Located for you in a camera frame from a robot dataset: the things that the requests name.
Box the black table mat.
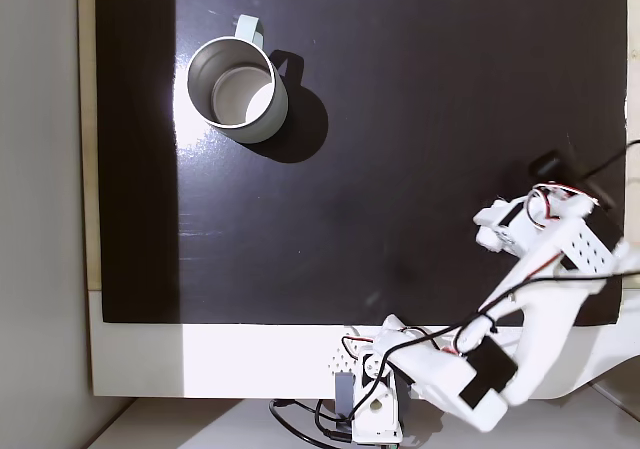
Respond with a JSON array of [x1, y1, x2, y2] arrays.
[[93, 0, 629, 329]]

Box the pale metal cup with handle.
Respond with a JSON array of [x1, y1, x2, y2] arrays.
[[185, 13, 290, 145]]

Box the black oval camera box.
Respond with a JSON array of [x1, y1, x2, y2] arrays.
[[527, 149, 619, 215]]

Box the black cable bundle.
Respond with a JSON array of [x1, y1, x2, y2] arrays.
[[268, 397, 357, 445]]

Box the grey table clamp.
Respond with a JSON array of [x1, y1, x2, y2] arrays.
[[334, 371, 355, 416]]

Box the black camera cable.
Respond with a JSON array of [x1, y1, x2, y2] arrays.
[[344, 138, 640, 425]]

